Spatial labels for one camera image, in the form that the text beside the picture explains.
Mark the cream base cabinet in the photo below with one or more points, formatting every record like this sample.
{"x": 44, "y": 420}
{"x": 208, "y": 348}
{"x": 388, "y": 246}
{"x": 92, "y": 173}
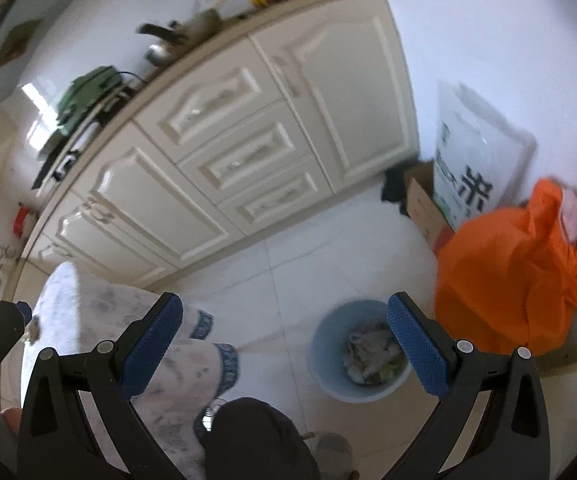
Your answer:
{"x": 348, "y": 100}

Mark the blue plastic bin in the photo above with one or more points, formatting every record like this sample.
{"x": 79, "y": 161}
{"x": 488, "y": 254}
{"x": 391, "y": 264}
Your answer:
{"x": 326, "y": 375}

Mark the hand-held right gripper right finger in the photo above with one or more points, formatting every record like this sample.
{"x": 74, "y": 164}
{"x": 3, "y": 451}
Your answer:
{"x": 421, "y": 345}

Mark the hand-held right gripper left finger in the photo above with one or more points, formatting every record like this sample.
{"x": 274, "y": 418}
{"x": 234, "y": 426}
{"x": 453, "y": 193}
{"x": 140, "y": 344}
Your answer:
{"x": 153, "y": 345}

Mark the person's dark trouser leg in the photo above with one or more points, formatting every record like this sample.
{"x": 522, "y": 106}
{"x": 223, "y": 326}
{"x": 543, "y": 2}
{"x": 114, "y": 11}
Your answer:
{"x": 253, "y": 440}

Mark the brown cardboard box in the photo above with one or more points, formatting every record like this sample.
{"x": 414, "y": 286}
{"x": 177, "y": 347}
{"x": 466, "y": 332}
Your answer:
{"x": 421, "y": 205}

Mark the person's left hand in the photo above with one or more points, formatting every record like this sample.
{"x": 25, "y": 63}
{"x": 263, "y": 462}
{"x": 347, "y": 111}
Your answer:
{"x": 12, "y": 417}

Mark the grey slipper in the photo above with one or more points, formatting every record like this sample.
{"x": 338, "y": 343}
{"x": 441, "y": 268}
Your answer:
{"x": 333, "y": 452}

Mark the pink cloth piece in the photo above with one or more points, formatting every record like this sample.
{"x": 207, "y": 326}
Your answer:
{"x": 573, "y": 210}

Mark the red kitchen container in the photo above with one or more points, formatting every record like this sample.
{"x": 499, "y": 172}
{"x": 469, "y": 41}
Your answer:
{"x": 22, "y": 220}

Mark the green electric cooker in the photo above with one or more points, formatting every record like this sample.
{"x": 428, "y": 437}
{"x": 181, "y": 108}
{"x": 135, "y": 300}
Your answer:
{"x": 88, "y": 92}

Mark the cream cabinet drawer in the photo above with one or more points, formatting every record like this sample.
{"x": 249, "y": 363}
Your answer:
{"x": 248, "y": 155}
{"x": 203, "y": 110}
{"x": 273, "y": 197}

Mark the heap of wrappers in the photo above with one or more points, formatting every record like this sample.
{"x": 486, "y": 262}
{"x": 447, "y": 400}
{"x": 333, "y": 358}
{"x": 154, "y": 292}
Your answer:
{"x": 373, "y": 355}

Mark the grey range hood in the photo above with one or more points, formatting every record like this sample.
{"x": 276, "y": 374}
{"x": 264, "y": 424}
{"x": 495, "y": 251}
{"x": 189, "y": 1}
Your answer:
{"x": 51, "y": 2}

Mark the black glass gas stove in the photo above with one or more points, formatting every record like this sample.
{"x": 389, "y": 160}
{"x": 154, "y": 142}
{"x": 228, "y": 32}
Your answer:
{"x": 68, "y": 152}

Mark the white green-printed rice sack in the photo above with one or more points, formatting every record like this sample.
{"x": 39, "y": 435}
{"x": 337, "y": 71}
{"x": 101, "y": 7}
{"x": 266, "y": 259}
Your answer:
{"x": 473, "y": 150}

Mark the dark cloth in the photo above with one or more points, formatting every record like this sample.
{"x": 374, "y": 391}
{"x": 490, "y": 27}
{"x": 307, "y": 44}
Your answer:
{"x": 393, "y": 185}

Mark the steel bowl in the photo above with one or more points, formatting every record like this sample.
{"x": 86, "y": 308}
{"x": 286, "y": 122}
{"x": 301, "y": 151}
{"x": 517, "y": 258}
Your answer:
{"x": 158, "y": 52}

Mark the orange bag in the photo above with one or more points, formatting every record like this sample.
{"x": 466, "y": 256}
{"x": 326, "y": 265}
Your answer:
{"x": 508, "y": 280}

